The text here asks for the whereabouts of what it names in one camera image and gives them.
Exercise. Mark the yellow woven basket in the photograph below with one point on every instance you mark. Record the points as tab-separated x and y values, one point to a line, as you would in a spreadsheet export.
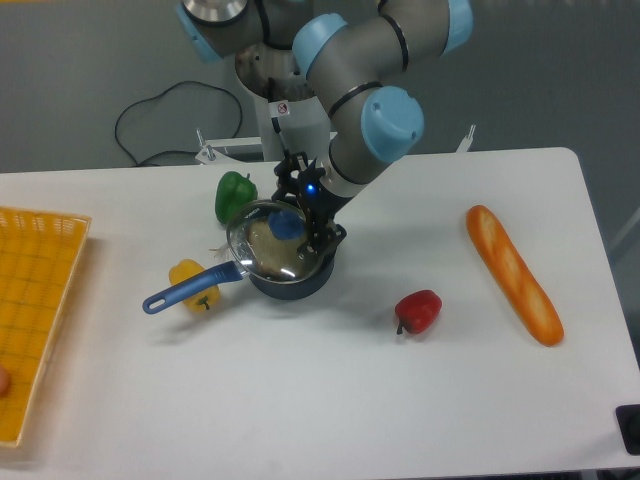
40	252

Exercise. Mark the white clamp bracket right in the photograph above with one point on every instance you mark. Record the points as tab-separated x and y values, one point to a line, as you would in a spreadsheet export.
467	141

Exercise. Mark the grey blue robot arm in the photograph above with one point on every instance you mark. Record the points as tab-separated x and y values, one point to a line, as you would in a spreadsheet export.
343	66

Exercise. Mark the white metal table bracket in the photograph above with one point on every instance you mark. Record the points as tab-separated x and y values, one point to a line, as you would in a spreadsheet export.
227	151

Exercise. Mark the orange baguette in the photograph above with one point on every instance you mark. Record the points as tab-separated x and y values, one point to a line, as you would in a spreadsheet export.
523	292

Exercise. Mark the glass lid blue knob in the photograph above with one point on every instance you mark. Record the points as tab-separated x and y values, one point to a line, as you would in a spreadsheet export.
269	240

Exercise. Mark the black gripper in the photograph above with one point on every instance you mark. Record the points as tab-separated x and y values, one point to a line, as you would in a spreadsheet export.
299	183

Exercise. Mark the dark blue saucepan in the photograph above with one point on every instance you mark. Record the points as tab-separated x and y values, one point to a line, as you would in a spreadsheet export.
200	287

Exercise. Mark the crumpled plastic wrap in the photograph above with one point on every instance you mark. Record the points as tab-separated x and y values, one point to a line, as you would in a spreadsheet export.
222	253

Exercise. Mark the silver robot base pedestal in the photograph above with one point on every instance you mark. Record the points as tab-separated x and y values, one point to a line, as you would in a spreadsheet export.
289	116

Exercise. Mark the green bell pepper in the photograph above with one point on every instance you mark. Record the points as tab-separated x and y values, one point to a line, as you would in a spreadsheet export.
234	190

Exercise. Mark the black device at edge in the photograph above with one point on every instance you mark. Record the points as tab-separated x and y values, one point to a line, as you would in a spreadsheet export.
628	418

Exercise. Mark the red bell pepper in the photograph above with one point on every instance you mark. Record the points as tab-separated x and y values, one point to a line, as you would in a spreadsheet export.
417	312

